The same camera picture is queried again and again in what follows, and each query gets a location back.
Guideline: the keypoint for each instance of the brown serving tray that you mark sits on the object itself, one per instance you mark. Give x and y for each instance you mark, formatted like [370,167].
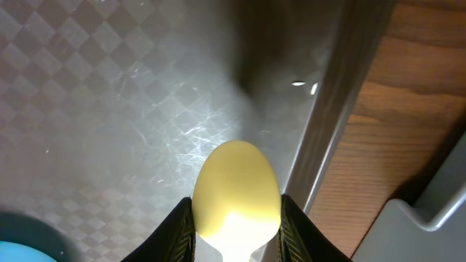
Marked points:
[109,108]

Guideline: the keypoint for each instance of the grey dishwasher rack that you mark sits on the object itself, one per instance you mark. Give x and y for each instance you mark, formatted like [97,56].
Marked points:
[431,229]

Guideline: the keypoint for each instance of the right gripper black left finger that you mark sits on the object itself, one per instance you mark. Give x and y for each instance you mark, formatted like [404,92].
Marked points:
[174,240]

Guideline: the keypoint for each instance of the yellow plastic spoon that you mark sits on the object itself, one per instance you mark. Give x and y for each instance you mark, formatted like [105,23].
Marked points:
[236,202]

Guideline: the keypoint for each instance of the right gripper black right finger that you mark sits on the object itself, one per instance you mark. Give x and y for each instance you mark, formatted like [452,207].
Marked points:
[299,240]

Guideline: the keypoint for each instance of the light blue rice bowl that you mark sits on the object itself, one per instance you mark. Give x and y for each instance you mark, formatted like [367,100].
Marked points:
[25,244]

